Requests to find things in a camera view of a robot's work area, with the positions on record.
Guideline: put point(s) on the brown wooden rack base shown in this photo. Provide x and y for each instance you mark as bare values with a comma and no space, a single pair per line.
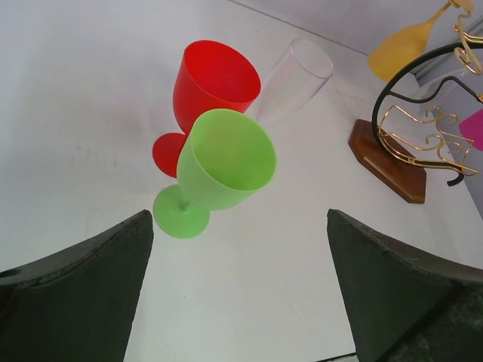
406,180

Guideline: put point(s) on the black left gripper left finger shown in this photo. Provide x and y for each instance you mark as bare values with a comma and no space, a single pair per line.
77,304

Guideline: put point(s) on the yellow wine glass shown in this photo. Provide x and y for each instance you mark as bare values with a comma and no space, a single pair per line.
407,44

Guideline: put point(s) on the green wine glass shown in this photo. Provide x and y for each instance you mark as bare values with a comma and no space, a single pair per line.
226,158

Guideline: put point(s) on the clear wine glass front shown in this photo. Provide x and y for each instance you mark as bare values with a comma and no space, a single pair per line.
298,75

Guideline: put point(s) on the red wine glass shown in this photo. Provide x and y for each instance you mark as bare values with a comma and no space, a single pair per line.
212,75

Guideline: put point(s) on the gold wire glass rack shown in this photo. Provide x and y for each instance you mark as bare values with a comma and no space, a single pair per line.
430,155

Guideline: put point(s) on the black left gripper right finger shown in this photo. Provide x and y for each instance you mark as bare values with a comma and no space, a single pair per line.
403,303

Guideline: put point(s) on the pink wine glass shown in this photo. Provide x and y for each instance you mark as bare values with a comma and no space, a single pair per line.
472,128

